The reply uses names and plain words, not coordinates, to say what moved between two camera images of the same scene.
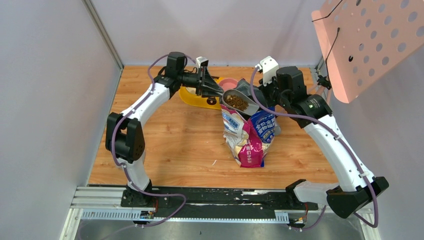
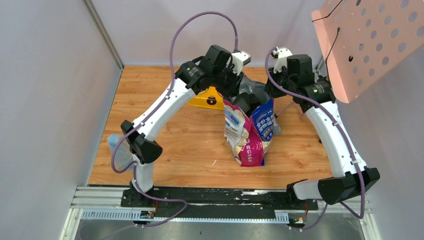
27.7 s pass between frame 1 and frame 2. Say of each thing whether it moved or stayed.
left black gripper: moved
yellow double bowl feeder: stayed
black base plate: stayed
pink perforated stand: stayed
